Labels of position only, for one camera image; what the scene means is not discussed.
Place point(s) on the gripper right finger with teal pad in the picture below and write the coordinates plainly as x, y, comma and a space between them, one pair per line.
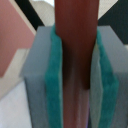
109, 81

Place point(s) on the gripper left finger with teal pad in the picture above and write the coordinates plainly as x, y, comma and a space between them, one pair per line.
42, 73

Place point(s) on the brown toy sausage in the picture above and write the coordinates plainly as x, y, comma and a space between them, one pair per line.
76, 25

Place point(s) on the brown toy stove board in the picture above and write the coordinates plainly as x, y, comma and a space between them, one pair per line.
15, 32

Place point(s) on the white woven placemat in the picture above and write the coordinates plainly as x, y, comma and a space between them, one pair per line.
14, 111

